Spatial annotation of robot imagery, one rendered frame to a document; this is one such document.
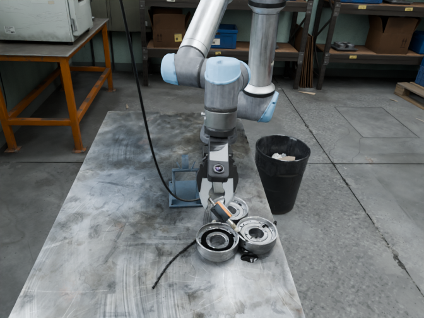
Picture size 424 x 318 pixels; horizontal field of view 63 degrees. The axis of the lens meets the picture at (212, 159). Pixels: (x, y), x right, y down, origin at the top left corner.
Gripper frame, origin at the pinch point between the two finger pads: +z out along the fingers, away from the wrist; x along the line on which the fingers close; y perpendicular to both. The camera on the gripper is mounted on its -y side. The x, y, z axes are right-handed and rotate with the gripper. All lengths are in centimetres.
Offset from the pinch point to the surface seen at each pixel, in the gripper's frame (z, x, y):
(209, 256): 8.8, 1.7, -8.3
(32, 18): -33, 120, 201
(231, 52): -1, -41, 344
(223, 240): 8.8, -2.1, -2.3
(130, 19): -30, 78, 374
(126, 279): 11.8, 20.5, -12.5
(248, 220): 6.3, -9.2, 3.2
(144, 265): 11.2, 17.0, -8.5
